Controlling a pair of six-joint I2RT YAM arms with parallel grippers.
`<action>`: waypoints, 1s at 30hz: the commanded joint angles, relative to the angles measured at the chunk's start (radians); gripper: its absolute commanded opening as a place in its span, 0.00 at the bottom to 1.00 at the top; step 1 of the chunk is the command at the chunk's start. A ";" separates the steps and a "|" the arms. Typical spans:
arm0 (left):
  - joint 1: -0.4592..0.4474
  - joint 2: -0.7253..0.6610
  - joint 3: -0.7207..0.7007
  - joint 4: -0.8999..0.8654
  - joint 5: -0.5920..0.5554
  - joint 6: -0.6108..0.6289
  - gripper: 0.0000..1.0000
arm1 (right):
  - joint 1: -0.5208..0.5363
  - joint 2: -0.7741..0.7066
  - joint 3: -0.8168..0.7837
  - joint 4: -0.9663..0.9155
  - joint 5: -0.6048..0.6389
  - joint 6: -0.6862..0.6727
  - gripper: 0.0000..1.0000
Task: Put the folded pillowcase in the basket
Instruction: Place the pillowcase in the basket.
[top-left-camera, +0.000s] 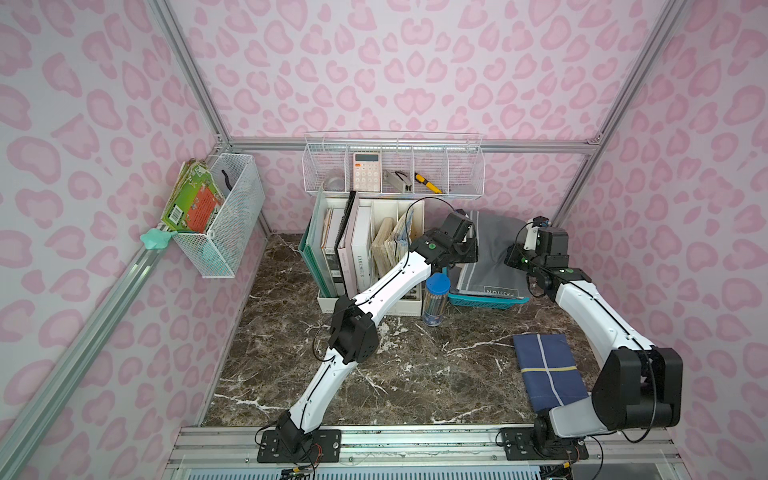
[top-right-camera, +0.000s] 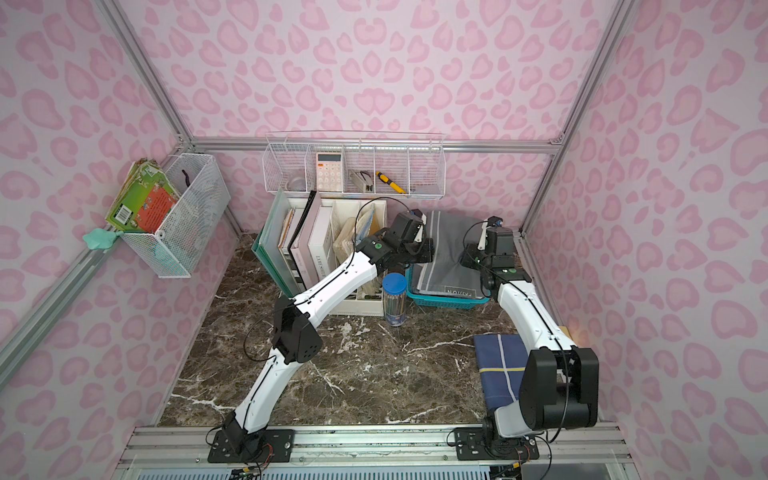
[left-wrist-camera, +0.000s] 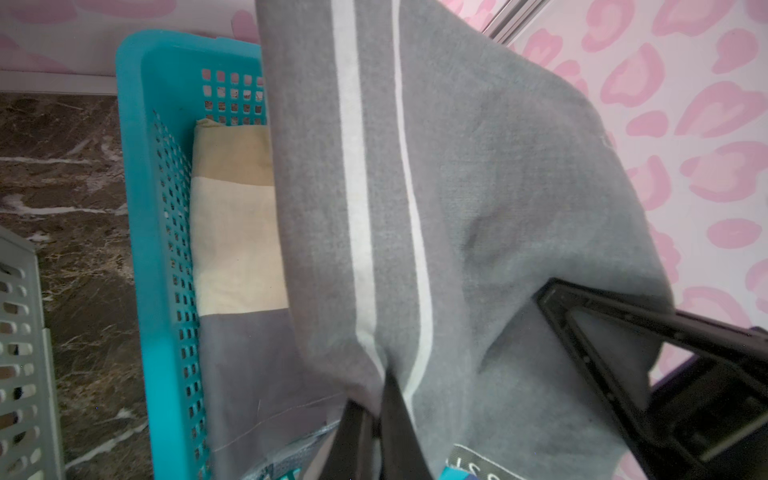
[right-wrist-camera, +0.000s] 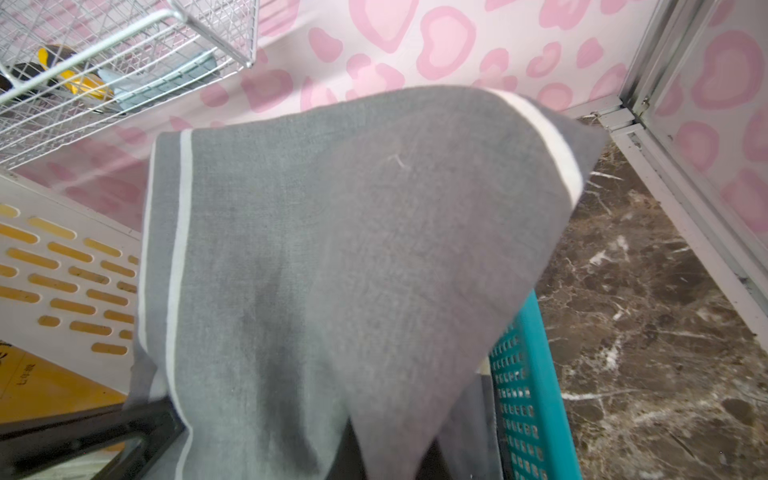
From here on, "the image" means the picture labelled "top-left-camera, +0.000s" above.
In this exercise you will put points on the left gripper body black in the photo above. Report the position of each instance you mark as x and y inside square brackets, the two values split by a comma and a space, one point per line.
[462, 234]

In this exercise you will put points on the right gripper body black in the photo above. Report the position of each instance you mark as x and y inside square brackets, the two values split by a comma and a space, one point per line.
[519, 256]

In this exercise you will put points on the grey pillowcase with white stripe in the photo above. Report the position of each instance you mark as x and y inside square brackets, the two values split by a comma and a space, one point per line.
[489, 276]

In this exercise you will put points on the navy blue pillowcase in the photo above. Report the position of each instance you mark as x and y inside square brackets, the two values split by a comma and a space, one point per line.
[549, 371]

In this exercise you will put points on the teal plastic basket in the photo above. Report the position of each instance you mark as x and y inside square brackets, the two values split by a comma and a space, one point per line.
[489, 302]

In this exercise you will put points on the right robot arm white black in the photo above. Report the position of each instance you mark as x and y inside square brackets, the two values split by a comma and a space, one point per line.
[639, 385]

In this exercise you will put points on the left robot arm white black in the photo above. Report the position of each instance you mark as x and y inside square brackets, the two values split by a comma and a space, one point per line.
[354, 324]

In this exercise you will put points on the blue lid pencil jar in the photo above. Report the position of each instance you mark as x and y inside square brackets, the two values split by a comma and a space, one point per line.
[437, 287]

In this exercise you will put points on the brown paper envelopes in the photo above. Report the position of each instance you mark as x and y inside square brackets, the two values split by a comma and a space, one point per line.
[395, 224]

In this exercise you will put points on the yellow utility knife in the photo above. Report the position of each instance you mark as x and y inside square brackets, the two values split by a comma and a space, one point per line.
[427, 184]

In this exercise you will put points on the grey stapler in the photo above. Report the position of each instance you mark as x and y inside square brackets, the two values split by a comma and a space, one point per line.
[399, 181]

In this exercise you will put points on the pink white book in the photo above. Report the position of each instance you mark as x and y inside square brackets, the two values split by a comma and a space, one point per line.
[353, 246]

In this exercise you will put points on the pink calculator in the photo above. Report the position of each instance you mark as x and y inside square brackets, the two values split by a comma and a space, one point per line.
[366, 171]

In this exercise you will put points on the clear dome in shelf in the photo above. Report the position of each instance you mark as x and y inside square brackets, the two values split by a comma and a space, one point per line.
[334, 182]

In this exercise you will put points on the green folder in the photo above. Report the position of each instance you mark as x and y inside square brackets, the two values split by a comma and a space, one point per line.
[311, 248]

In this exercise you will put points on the green red booklet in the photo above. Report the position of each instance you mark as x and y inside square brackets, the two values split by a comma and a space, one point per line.
[195, 200]

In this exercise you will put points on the mint green clip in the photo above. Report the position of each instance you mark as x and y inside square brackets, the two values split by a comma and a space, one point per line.
[156, 239]

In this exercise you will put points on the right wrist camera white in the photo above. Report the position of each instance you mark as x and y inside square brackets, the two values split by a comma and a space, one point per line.
[531, 230]

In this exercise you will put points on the white wire wall shelf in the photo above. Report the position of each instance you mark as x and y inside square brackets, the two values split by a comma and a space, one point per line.
[453, 162]

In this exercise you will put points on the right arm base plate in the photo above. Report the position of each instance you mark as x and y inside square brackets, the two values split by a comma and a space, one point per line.
[528, 444]

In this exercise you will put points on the white mesh wall basket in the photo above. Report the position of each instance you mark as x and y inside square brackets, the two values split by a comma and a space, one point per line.
[218, 252]

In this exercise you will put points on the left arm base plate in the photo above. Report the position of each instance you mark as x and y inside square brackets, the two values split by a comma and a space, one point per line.
[320, 446]

